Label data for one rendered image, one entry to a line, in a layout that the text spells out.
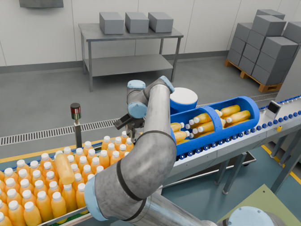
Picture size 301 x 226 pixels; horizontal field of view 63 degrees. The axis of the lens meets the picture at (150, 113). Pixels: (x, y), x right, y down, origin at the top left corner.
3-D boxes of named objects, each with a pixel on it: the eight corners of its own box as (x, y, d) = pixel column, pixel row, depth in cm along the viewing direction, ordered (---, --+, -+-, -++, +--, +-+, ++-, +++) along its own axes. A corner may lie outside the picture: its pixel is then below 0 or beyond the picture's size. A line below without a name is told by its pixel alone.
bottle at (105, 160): (99, 179, 159) (98, 159, 148) (97, 170, 165) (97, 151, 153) (110, 177, 161) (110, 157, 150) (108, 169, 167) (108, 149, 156)
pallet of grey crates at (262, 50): (291, 88, 493) (322, 28, 423) (261, 92, 464) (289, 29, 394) (251, 62, 580) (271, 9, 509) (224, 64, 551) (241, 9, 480)
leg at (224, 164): (220, 184, 280) (237, 144, 243) (216, 185, 278) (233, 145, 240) (216, 180, 284) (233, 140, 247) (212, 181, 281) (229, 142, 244)
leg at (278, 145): (275, 158, 324) (296, 121, 287) (272, 159, 322) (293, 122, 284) (271, 154, 328) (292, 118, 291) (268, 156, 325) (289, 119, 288)
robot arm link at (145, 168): (157, 151, 52) (163, 69, 113) (113, 178, 56) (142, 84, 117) (188, 186, 55) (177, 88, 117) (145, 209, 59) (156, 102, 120)
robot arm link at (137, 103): (143, 97, 107) (141, 83, 117) (123, 111, 111) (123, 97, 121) (156, 110, 113) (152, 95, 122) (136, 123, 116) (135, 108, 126)
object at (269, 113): (274, 119, 231) (281, 106, 222) (272, 120, 230) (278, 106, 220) (266, 113, 238) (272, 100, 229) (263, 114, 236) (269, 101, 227)
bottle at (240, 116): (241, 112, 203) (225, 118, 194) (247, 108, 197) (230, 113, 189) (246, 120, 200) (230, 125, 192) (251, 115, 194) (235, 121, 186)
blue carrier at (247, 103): (255, 135, 203) (264, 104, 188) (166, 169, 163) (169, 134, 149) (229, 119, 224) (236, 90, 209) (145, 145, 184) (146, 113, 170)
